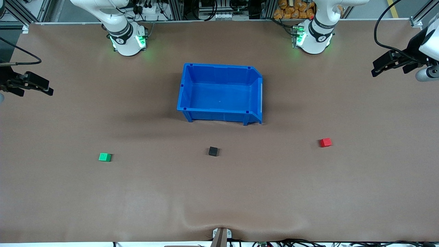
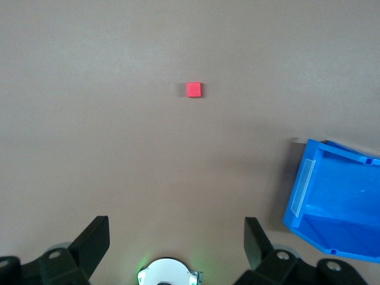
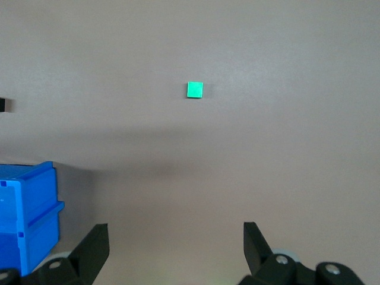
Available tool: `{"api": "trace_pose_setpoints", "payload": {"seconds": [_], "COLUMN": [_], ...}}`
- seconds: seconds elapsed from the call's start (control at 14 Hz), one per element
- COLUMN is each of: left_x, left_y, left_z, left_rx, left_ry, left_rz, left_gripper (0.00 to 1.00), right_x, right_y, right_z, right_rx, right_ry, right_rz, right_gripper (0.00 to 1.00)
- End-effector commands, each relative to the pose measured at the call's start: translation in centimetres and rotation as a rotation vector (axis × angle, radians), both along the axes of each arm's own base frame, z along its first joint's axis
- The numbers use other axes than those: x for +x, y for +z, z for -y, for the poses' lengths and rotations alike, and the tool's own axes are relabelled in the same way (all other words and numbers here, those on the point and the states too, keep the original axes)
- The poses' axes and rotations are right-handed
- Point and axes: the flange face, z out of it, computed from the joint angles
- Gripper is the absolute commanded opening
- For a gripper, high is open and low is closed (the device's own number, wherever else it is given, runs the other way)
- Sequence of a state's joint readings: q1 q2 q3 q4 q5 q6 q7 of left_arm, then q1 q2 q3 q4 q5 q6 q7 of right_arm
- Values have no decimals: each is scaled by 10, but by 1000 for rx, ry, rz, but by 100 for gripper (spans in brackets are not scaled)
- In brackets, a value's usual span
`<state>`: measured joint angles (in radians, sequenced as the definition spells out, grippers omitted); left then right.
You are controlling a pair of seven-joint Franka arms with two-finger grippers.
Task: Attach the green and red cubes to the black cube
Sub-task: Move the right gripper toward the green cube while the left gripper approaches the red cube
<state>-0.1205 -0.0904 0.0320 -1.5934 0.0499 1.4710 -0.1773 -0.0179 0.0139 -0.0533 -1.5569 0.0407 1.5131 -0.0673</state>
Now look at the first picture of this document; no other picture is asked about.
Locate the white power strip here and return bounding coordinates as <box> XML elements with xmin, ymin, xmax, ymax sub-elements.
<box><xmin>137</xmin><ymin>4</ymin><xmax>159</xmax><ymax>15</ymax></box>

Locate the orange snack packet pile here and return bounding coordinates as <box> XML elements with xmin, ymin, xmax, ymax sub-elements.
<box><xmin>273</xmin><ymin>0</ymin><xmax>316</xmax><ymax>20</ymax></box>

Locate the brown table mat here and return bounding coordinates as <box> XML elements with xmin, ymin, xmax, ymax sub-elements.
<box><xmin>0</xmin><ymin>19</ymin><xmax>439</xmax><ymax>243</ymax></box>

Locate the black cable bundle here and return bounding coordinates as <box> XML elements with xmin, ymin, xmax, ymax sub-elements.
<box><xmin>252</xmin><ymin>239</ymin><xmax>439</xmax><ymax>247</ymax></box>

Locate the aluminium frame profile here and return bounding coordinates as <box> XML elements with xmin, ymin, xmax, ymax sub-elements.
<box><xmin>3</xmin><ymin>0</ymin><xmax>52</xmax><ymax>24</ymax></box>
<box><xmin>409</xmin><ymin>0</ymin><xmax>439</xmax><ymax>28</ymax></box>

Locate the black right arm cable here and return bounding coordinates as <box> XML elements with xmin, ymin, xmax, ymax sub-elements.
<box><xmin>0</xmin><ymin>36</ymin><xmax>42</xmax><ymax>66</ymax></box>

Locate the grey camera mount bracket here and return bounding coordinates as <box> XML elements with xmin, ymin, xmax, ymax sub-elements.
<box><xmin>211</xmin><ymin>227</ymin><xmax>233</xmax><ymax>247</ymax></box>

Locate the blue plastic storage bin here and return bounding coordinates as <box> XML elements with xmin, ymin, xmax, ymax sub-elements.
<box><xmin>177</xmin><ymin>62</ymin><xmax>263</xmax><ymax>126</ymax></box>

